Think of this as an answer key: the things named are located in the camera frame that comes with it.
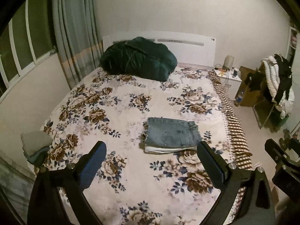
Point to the folded grey green clothes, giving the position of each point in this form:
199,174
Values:
35,146

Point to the blue denim pants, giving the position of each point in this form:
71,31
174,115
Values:
165,135

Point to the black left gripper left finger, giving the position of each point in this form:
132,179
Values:
46,206

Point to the white nightstand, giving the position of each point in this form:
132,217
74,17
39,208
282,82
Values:
230,80

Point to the dark green duvet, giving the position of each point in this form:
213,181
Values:
139,57

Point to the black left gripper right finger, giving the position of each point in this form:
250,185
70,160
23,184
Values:
256,205

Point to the chair with piled clothes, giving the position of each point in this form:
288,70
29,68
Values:
276,99

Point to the striped grey curtain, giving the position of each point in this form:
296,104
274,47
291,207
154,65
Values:
77,37

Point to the floral bed blanket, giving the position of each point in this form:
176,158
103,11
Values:
132,185

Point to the window with white frame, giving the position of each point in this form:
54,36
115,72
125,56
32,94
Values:
27,41

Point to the grey table lamp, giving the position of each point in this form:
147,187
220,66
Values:
228,62

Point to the plastic water bottle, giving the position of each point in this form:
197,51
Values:
239,98

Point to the white headboard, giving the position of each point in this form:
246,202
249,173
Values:
192,49

